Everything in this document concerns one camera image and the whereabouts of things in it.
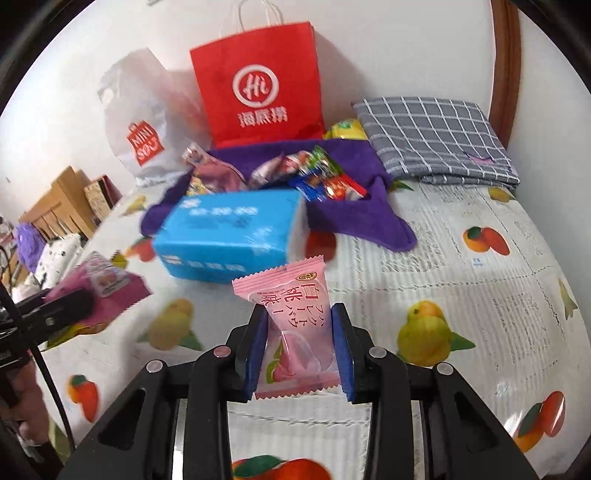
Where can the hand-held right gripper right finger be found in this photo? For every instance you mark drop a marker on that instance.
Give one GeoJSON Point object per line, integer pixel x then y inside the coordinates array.
{"type": "Point", "coordinates": [344, 360]}

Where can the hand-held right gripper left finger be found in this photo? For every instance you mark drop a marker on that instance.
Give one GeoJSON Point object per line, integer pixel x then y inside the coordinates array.
{"type": "Point", "coordinates": [256, 360]}

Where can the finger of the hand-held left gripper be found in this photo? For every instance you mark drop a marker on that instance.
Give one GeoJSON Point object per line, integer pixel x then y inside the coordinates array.
{"type": "Point", "coordinates": [69, 302]}

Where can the magenta snack packet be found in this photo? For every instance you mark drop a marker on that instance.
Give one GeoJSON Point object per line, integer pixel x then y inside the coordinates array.
{"type": "Point", "coordinates": [115, 286]}

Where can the pink peach snack packet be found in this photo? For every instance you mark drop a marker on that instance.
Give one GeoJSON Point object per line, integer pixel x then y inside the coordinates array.
{"type": "Point", "coordinates": [300, 300]}

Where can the bear print snack packet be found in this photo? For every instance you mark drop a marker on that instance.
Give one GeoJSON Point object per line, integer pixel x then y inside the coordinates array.
{"type": "Point", "coordinates": [217, 175]}

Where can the white pink snack packet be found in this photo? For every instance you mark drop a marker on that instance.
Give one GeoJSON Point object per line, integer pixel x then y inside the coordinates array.
{"type": "Point", "coordinates": [300, 161]}

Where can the person's left hand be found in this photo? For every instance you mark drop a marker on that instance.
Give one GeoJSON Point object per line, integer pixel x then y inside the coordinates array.
{"type": "Point", "coordinates": [30, 397]}

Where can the white dotted pillow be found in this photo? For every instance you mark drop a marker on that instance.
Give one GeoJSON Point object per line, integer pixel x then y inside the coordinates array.
{"type": "Point", "coordinates": [60, 254]}

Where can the purple fluffy pillow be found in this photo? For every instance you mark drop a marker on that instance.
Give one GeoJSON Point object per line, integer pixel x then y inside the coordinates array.
{"type": "Point", "coordinates": [30, 244]}

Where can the wooden headboard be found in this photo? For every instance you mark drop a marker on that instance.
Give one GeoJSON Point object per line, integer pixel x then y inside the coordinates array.
{"type": "Point", "coordinates": [60, 194]}

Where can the patterned flat box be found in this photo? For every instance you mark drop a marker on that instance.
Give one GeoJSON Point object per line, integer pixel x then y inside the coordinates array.
{"type": "Point", "coordinates": [99, 196]}

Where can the blue tissue box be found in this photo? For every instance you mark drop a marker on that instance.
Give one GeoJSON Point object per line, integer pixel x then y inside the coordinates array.
{"type": "Point", "coordinates": [221, 230]}

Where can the fruit print table cover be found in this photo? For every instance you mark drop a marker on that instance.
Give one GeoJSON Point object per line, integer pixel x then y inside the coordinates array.
{"type": "Point", "coordinates": [461, 286]}

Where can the purple towel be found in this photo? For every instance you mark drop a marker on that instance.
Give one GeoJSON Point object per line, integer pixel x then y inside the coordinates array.
{"type": "Point", "coordinates": [360, 221]}

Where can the red snack packet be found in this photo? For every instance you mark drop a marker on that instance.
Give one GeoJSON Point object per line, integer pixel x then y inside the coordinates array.
{"type": "Point", "coordinates": [346, 189]}

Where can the yellow triangular snack packet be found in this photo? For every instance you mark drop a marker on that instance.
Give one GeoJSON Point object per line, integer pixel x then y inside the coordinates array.
{"type": "Point", "coordinates": [196, 184]}

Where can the small blue snack packet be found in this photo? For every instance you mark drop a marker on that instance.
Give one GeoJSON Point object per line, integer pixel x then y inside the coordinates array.
{"type": "Point", "coordinates": [309, 187]}

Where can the pale pink snack packet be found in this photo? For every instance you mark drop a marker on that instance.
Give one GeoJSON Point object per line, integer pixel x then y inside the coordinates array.
{"type": "Point", "coordinates": [272, 170]}

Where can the white plastic shopping bag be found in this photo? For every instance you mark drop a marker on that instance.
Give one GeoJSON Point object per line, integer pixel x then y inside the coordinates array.
{"type": "Point", "coordinates": [138, 101]}

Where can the yellow green snack packet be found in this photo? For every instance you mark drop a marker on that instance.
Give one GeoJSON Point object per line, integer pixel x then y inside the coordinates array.
{"type": "Point", "coordinates": [346, 129]}

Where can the grey checked cloth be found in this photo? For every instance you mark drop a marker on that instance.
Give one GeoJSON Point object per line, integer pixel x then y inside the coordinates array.
{"type": "Point", "coordinates": [429, 134]}

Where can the red paper bag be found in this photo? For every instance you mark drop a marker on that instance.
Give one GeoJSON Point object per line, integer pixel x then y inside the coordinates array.
{"type": "Point", "coordinates": [286, 46]}

